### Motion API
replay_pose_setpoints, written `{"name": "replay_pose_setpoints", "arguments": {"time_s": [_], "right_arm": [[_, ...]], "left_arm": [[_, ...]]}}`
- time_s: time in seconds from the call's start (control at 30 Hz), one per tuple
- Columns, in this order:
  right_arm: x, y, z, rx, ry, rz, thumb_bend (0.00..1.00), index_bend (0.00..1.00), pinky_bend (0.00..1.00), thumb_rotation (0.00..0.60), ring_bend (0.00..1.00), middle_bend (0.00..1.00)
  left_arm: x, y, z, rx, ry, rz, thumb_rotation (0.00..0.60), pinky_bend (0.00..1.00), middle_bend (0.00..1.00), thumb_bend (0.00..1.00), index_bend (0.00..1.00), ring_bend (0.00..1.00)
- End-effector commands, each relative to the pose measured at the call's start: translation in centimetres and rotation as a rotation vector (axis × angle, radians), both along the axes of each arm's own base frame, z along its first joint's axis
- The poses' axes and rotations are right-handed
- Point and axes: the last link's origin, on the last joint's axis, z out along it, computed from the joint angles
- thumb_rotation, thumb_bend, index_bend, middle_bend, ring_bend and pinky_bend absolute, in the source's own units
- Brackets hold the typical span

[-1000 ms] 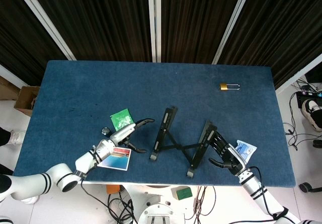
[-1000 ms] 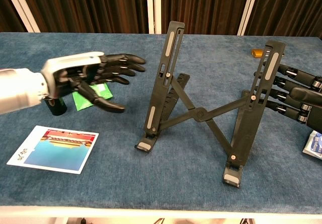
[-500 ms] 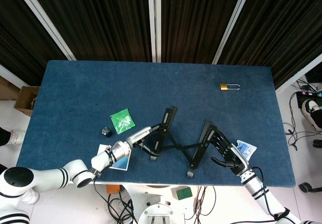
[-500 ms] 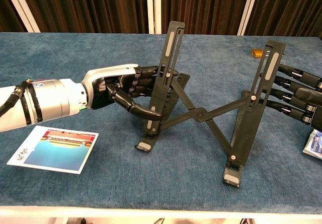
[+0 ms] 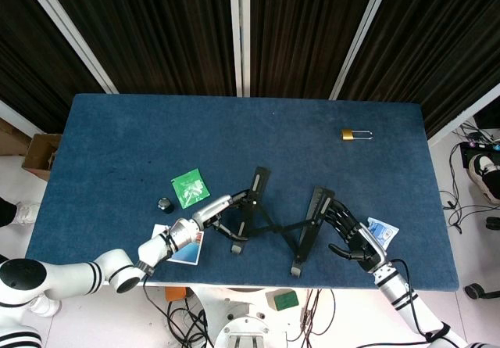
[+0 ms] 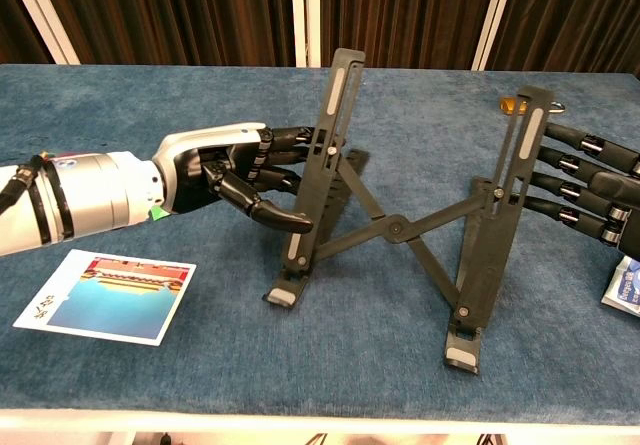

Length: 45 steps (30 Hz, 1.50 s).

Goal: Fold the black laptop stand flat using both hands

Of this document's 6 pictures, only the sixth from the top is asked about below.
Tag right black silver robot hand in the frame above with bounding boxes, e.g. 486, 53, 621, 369
522, 122, 640, 256

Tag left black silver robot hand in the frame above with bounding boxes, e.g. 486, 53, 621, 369
151, 122, 347, 234

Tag black folding laptop stand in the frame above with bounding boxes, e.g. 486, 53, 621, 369
262, 48, 556, 375

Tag blue white tissue packet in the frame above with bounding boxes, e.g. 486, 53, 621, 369
600, 254, 640, 316

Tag brass padlock with long shackle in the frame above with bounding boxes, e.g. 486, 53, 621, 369
498, 95, 569, 116

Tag postcard with blue picture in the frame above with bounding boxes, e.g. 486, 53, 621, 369
12, 248, 197, 347

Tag white frame post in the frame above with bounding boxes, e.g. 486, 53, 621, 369
471, 0, 519, 71
4, 0, 81, 65
290, 0, 322, 69

